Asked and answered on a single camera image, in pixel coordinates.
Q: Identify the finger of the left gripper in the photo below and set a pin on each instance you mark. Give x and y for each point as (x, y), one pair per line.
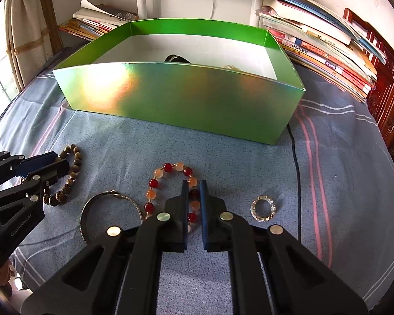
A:
(32, 188)
(18, 165)

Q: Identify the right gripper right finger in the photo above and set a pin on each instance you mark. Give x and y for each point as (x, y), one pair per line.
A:
(271, 272)

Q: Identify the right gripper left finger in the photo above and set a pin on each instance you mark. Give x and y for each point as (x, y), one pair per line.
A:
(117, 272)

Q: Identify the silver metal bangle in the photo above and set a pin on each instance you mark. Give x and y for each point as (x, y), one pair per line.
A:
(87, 206)

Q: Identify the pale green jewelry piece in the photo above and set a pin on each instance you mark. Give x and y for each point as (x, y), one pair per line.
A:
(232, 67)

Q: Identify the person's left hand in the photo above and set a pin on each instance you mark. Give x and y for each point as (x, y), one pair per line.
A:
(7, 279)

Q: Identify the blue striped bed sheet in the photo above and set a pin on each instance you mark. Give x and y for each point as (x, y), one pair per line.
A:
(330, 174)

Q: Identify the beige curtain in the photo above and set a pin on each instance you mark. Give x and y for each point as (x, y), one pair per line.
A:
(29, 37)

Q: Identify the left stack of books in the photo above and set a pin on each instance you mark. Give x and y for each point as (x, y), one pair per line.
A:
(93, 21)

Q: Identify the stack of books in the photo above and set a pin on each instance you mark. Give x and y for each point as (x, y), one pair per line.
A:
(93, 21)
(316, 37)

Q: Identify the black wristband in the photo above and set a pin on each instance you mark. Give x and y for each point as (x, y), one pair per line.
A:
(173, 58)

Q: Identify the green holographic cardboard box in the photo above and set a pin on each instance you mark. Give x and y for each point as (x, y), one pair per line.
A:
(123, 73)

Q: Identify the red carved wooden headboard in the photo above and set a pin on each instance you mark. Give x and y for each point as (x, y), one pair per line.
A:
(381, 100)

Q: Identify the right stack of books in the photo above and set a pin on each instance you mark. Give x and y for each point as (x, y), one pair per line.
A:
(316, 37)

